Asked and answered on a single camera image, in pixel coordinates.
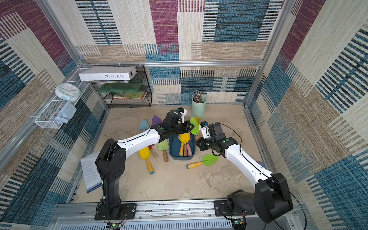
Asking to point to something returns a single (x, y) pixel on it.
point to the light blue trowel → (144, 125)
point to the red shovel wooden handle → (153, 151)
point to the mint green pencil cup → (198, 109)
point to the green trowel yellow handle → (208, 160)
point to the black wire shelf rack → (141, 76)
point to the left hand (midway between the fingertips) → (194, 125)
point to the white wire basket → (47, 119)
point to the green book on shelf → (120, 87)
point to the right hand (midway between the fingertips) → (198, 140)
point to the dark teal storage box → (174, 146)
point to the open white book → (91, 176)
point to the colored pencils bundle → (197, 96)
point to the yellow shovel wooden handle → (185, 150)
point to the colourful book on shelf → (129, 95)
